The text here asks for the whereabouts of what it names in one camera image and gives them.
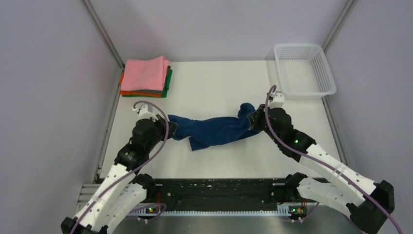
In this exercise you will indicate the blue t shirt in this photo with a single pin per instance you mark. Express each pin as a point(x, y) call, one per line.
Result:
point(214, 131)

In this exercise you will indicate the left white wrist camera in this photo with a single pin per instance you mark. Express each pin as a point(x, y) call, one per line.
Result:
point(145, 112)

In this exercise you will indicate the white slotted cable duct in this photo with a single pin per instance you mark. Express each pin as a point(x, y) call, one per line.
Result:
point(282, 210)

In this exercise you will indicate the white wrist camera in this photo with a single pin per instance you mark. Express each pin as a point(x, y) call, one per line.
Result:
point(145, 112)
point(276, 100)

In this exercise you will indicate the aluminium frame post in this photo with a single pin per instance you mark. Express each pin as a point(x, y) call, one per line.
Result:
point(102, 32)
point(350, 4)

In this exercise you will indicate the green folded t shirt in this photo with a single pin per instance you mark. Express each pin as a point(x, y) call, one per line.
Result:
point(163, 96)

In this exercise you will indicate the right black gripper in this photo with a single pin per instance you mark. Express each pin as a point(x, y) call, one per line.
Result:
point(255, 116)

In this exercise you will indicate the white plastic basket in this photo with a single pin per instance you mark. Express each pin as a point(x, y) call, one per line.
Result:
point(303, 71)

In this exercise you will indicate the grey folded t shirt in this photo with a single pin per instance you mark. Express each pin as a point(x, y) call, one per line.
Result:
point(166, 84)

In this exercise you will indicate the right aluminium frame post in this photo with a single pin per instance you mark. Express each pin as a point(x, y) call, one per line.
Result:
point(350, 4)

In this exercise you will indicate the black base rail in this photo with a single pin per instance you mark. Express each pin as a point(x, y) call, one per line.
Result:
point(222, 195)

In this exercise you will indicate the left aluminium frame post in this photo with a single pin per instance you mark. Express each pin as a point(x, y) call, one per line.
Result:
point(102, 32)

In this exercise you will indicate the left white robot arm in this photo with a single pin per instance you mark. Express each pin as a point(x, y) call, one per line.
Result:
point(123, 188)

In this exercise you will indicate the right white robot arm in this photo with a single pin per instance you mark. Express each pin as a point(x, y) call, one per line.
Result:
point(365, 202)

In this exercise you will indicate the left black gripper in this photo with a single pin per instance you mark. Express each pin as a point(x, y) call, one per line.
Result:
point(162, 122)

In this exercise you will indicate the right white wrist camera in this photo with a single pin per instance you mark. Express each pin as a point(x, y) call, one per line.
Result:
point(276, 100)

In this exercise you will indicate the pink folded t shirt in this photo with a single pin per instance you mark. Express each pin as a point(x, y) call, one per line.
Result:
point(145, 74)

